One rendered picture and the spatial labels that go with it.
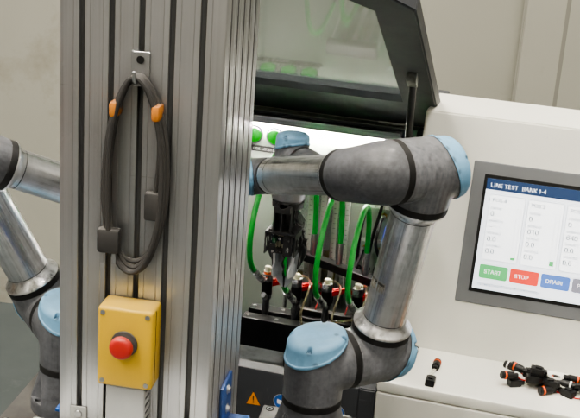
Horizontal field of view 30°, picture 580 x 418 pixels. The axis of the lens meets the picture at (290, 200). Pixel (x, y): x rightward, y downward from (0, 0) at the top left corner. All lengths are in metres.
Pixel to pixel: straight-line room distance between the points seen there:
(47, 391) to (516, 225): 1.19
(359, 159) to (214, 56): 0.41
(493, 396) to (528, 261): 0.35
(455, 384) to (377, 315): 0.55
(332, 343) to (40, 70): 3.08
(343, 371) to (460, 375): 0.61
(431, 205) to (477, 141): 0.78
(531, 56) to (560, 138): 1.61
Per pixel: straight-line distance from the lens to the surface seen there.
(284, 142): 2.32
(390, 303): 2.06
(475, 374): 2.65
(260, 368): 2.63
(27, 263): 2.24
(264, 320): 2.81
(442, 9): 4.50
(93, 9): 1.61
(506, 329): 2.72
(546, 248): 2.69
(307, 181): 1.98
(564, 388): 2.62
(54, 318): 2.15
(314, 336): 2.08
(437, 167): 1.90
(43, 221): 5.10
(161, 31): 1.58
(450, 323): 2.73
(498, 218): 2.69
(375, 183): 1.85
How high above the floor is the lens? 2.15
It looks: 18 degrees down
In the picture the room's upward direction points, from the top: 4 degrees clockwise
